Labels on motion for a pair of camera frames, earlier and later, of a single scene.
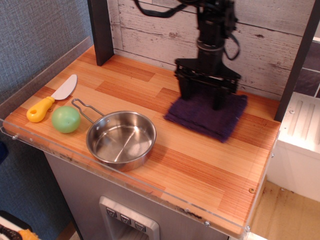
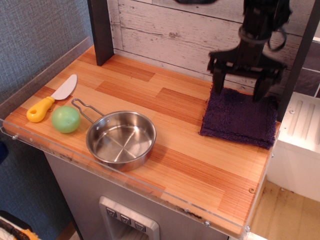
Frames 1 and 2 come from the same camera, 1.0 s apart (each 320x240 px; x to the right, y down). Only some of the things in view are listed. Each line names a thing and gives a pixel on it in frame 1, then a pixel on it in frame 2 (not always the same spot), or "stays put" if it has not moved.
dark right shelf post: (300, 58) stays put
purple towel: (198, 114) to (234, 114)
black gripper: (208, 68) to (247, 56)
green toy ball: (66, 119) stays put
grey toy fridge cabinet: (83, 187) stays put
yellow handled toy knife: (36, 113) stays put
